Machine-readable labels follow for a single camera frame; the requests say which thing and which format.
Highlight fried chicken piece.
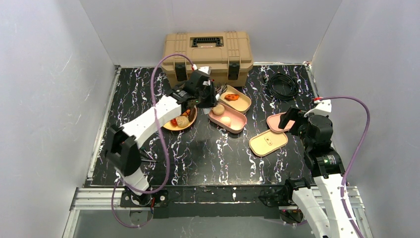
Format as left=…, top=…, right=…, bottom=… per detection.
left=181, top=109, right=191, bottom=117

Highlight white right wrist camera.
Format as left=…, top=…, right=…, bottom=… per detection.
left=304, top=98, right=332, bottom=118

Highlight red sausage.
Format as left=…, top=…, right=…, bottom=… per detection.
left=170, top=119, right=178, bottom=126

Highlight beige lunch box lid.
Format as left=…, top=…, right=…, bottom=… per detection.
left=249, top=130, right=288, bottom=157

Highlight coiled black cable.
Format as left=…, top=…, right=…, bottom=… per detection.
left=263, top=72, right=300, bottom=101

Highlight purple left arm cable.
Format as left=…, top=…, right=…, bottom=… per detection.
left=110, top=54, right=198, bottom=229

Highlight white steamed bao bun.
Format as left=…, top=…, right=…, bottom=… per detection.
left=175, top=116, right=190, bottom=128

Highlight white metal food tongs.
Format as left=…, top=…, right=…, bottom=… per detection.
left=214, top=83, right=227, bottom=106

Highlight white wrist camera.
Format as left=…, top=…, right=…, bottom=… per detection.
left=304, top=98, right=332, bottom=118
left=197, top=66, right=211, bottom=86

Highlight pink lunch box lid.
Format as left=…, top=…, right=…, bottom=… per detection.
left=266, top=113, right=295, bottom=133

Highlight tan plastic toolbox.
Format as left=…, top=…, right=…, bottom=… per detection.
left=161, top=31, right=254, bottom=87

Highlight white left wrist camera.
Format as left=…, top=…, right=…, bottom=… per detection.
left=197, top=66, right=211, bottom=86

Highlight orange chicken wing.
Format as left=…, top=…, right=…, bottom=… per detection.
left=224, top=94, right=240, bottom=101

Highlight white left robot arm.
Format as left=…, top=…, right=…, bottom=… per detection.
left=103, top=66, right=217, bottom=196

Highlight dark brown sea cucumber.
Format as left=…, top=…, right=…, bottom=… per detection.
left=188, top=108, right=197, bottom=122

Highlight aluminium base frame rail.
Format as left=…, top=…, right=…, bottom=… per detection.
left=62, top=186, right=373, bottom=238

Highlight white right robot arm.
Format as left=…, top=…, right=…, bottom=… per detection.
left=259, top=107, right=360, bottom=238

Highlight round beige bun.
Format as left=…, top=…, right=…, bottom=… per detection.
left=212, top=103, right=225, bottom=116

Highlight white boiled egg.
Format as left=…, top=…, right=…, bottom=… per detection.
left=220, top=116, right=232, bottom=127

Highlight pink lunch box tray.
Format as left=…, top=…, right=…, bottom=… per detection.
left=208, top=103, right=247, bottom=134

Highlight beige lunch box tray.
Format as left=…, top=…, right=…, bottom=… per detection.
left=218, top=85, right=252, bottom=114

